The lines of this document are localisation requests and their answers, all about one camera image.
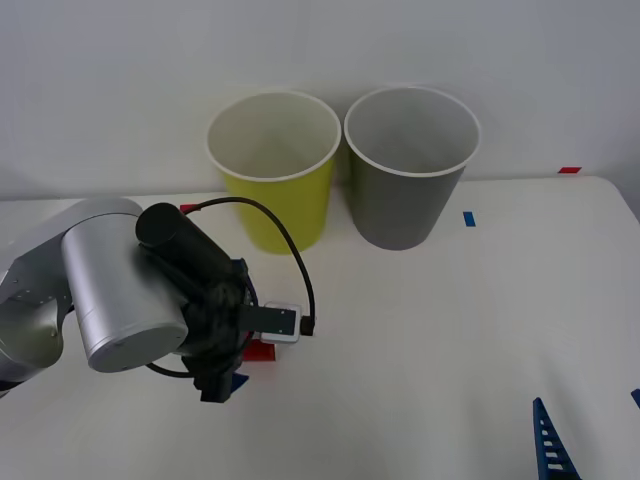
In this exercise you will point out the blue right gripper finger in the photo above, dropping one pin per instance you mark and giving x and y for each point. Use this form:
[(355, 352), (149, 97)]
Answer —
[(542, 440), (636, 398)]

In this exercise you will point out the red drink can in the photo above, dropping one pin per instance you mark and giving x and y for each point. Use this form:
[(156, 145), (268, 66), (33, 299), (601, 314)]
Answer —
[(261, 353)]

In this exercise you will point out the grey plastic bin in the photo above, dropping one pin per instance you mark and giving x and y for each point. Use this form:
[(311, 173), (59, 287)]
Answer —
[(405, 210)]

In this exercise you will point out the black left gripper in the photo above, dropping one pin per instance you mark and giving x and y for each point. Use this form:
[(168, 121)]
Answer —
[(212, 325)]

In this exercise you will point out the pale grey left wrist camera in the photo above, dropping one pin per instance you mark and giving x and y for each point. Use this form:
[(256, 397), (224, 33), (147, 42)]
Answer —
[(275, 322)]

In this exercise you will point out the yellow-green plastic bin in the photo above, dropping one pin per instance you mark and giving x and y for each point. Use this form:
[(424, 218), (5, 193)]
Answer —
[(285, 210)]

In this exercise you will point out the silver and black left arm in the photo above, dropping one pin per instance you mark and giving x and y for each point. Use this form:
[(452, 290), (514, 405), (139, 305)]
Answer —
[(115, 280)]

